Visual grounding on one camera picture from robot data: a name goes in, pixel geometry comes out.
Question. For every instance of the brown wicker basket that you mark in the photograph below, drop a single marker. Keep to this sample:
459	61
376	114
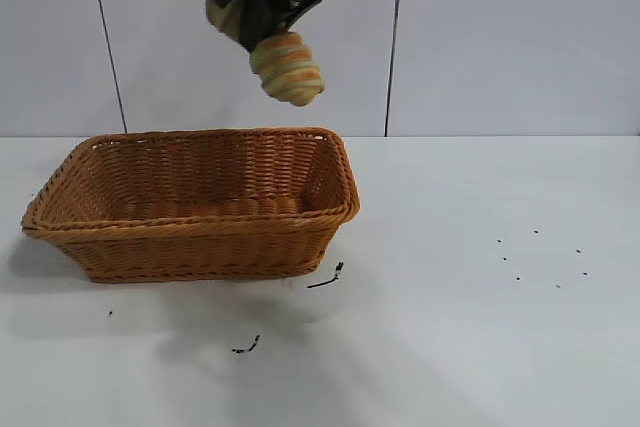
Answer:
200	247

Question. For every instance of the long striped bread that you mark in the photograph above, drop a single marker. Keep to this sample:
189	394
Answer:
292	72

